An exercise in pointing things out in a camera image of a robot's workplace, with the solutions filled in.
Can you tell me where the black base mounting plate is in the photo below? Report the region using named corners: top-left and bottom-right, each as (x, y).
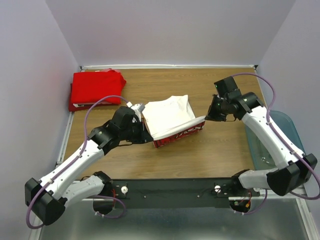
top-left (99, 177), bottom-right (260, 209)

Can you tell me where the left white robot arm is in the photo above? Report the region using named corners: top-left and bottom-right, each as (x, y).
top-left (24, 102), bottom-right (153, 229)

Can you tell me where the white t shirt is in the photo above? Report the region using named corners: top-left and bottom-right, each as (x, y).
top-left (142, 94), bottom-right (206, 149)

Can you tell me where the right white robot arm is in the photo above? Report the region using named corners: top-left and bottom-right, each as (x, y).
top-left (205, 76), bottom-right (318, 196)

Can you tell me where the folded red t shirt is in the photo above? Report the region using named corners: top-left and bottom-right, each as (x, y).
top-left (68, 68), bottom-right (127, 112)

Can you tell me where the teal plastic bin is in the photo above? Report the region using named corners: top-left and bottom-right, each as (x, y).
top-left (241, 106), bottom-right (305, 170)

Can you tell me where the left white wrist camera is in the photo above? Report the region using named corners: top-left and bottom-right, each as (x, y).
top-left (126, 101), bottom-right (145, 119)

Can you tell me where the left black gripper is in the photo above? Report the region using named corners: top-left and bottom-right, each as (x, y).
top-left (119, 118), bottom-right (154, 144)

